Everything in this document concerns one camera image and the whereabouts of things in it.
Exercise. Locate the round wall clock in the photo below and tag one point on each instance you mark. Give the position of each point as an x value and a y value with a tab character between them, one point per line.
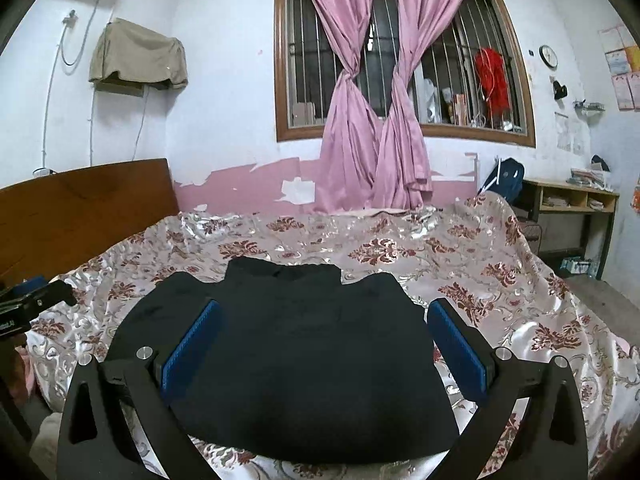
548	56

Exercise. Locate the left pink curtain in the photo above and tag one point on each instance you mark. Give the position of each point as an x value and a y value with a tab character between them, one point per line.
349	152

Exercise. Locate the beige cloth covered box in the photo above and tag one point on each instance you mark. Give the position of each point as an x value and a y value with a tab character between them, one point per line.
132	54

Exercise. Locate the blue backpack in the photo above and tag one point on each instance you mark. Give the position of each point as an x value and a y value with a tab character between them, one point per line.
505	180

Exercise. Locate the red cloth at window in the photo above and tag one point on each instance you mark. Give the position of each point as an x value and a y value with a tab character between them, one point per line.
490	71

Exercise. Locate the floral satin bedspread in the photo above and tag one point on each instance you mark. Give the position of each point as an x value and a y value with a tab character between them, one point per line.
471	253

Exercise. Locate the brown wooden headboard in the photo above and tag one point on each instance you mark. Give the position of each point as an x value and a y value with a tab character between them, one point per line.
53	224

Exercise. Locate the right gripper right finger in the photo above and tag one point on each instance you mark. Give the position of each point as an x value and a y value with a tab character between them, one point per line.
551	442

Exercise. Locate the right pink curtain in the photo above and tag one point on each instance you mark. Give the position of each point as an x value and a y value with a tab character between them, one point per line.
403	173

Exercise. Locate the black jacket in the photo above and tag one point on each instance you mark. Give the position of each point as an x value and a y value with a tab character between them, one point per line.
290	363

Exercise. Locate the pink certificates on wall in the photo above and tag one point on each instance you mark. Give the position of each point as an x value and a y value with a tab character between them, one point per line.
622	56

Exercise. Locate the pink curtain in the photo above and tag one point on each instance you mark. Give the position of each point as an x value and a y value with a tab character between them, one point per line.
403	173
349	152

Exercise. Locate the colourful wall poster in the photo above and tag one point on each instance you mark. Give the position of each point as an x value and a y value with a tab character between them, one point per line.
635	199

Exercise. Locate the wooden shelf desk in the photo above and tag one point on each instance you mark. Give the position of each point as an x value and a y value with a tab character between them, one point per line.
576	223

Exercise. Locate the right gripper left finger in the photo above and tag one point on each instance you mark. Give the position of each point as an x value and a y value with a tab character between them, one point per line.
95	442

